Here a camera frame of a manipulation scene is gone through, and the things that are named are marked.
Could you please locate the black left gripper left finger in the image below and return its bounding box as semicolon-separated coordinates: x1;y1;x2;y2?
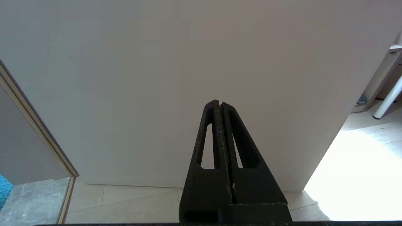
178;100;233;224

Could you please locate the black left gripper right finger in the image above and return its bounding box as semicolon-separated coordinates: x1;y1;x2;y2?
220;101;293;224

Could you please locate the white round table leg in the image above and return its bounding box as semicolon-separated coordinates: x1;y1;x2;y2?
373;75;402;119

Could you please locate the white shelf bench unit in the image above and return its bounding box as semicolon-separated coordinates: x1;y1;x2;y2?
355;31;402;111

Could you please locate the blue carpet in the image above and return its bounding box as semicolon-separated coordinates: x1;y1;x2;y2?
0;173;14;210

